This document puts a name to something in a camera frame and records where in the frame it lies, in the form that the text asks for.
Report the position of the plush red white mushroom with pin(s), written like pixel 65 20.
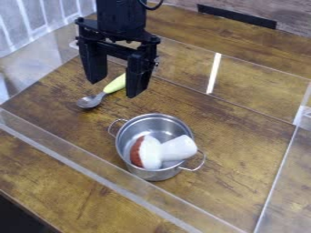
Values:
pixel 149 153

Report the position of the silver pot with handles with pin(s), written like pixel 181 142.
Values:
pixel 164 127

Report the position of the spoon with yellow handle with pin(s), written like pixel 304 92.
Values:
pixel 94 100

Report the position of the black strip on wall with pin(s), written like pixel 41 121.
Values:
pixel 249 19

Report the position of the clear acrylic triangle stand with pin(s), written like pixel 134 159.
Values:
pixel 74 45

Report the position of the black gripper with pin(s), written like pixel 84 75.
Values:
pixel 117 34

